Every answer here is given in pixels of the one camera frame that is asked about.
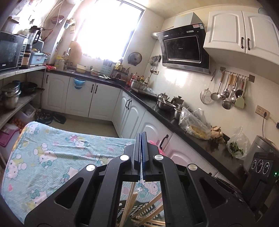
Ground steel cooking pot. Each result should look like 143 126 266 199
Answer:
130 79 148 90

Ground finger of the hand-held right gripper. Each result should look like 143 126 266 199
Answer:
210 175 253 216

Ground metal utensil rail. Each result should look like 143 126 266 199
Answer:
220 67 255 83

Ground large clear plastic bag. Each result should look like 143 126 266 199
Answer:
179 107 212 140

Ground black microwave oven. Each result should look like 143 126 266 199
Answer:
0 32 27 71

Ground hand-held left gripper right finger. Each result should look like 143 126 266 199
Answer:
142 132 255 227

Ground steel bowl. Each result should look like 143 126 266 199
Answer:
157 100 176 110

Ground small steel ladle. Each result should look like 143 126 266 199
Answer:
210 71 225 101

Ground blue plastic box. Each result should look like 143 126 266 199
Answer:
28 52 49 66

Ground small wall rack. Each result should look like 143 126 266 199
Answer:
64 19 76 30

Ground metal shelf rack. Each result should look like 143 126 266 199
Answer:
0 65 47 129

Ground black kitchen countertop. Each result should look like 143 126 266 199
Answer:
45 69 248 175

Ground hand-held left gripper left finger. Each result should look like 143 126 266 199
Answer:
24 133 142 227

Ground small steel pot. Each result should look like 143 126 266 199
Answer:
174 107 190 120

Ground dark shoes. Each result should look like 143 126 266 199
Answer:
36 111 66 125

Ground black spice rack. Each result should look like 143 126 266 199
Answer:
112 65 129 80

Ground wall power socket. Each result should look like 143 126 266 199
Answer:
255 105 271 119

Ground green spatula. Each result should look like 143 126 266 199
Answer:
234 81 248 109

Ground cartoon cat printed tablecloth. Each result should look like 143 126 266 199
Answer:
1 121 166 225

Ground grey rice cooker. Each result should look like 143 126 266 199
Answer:
243 135 279 175

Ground ginger root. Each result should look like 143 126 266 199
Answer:
210 125 225 143

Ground black frying pan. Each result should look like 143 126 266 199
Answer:
20 82 45 96

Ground bunch of bamboo chopsticks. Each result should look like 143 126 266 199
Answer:
125 191 166 227

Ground small dark wall fan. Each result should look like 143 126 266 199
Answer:
127 52 143 66

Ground white wall cabinet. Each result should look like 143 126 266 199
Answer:
203 10 279 61

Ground pink plastic box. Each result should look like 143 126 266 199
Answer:
0 126 20 147

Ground teal mini drawer organizer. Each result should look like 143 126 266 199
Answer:
103 59 114 76

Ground blue hanging bin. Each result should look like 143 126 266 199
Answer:
74 78 86 90

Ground large steel ladle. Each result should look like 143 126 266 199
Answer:
222 75 235 110

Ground black power cable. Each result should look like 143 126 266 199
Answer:
261 117 268 140

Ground kitchen window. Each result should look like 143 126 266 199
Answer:
74 0 146 61

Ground wooden cutting board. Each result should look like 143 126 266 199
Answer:
70 41 82 66

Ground plastic bag of greens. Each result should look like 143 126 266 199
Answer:
227 126 251 159

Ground dark glass bottle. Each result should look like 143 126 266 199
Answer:
21 52 31 69

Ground white base cabinets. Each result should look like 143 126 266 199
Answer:
42 72 218 175

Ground chopstick pair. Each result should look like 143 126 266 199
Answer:
119 170 146 227

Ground large steel stockpot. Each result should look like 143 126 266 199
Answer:
1 81 21 109

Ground black blender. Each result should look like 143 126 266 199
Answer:
27 26 42 52

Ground black range hood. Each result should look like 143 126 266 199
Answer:
156 12 211 75

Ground green plastic utensil basket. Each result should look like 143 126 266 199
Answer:
119 201 166 227

